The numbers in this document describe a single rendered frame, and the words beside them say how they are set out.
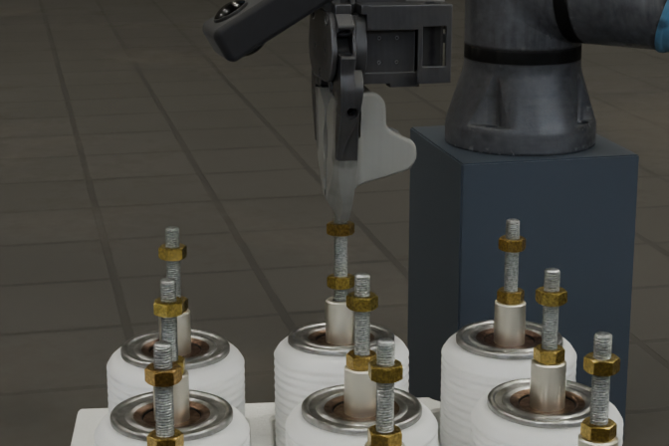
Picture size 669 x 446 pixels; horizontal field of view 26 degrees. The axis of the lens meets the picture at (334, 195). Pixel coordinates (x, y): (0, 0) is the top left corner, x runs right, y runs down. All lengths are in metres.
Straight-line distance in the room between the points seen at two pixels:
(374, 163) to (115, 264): 1.16
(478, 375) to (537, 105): 0.46
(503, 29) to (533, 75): 0.05
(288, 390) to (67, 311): 0.93
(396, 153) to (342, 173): 0.04
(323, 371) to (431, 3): 0.26
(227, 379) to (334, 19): 0.25
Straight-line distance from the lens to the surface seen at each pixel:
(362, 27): 0.94
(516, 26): 1.40
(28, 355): 1.76
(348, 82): 0.93
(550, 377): 0.92
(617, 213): 1.43
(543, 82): 1.41
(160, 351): 0.77
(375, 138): 0.97
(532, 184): 1.39
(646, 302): 1.96
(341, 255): 1.01
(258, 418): 1.09
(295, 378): 1.00
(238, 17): 0.93
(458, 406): 1.03
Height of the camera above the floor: 0.60
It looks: 14 degrees down
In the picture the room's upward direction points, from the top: straight up
